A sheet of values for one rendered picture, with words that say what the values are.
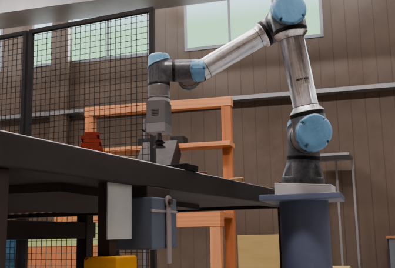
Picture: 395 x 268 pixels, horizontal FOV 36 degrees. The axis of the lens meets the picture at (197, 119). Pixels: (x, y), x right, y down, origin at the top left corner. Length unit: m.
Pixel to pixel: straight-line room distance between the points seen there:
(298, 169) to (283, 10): 0.54
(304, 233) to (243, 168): 7.03
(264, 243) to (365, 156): 4.22
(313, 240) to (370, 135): 6.91
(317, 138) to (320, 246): 0.37
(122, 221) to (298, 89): 0.90
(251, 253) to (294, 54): 3.08
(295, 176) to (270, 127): 7.00
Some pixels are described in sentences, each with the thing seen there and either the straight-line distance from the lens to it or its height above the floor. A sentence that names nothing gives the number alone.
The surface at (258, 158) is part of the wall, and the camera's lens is 9.07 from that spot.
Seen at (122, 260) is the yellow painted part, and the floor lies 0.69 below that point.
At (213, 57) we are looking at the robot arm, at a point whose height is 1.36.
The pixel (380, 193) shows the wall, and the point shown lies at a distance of 8.87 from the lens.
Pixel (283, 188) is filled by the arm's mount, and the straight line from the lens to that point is 2.10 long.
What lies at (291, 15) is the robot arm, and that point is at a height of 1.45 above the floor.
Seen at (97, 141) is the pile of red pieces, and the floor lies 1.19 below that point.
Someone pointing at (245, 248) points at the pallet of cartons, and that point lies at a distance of 4.98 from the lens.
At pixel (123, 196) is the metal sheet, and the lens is 1.37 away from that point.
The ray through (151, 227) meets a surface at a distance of 1.43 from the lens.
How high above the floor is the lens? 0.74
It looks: 11 degrees up
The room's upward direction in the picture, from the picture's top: 1 degrees counter-clockwise
